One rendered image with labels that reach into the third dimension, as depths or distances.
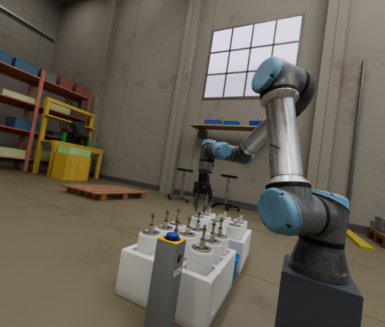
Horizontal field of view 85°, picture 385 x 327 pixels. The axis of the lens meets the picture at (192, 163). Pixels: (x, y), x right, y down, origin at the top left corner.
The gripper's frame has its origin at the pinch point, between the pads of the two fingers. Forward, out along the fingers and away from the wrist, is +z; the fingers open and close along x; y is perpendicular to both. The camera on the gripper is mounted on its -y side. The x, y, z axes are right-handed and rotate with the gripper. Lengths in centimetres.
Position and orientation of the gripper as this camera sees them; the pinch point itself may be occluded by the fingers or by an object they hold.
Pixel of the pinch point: (200, 209)
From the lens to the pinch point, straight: 110.4
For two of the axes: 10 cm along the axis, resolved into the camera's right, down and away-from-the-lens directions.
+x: 9.5, 1.3, -2.7
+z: -1.5, 9.9, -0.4
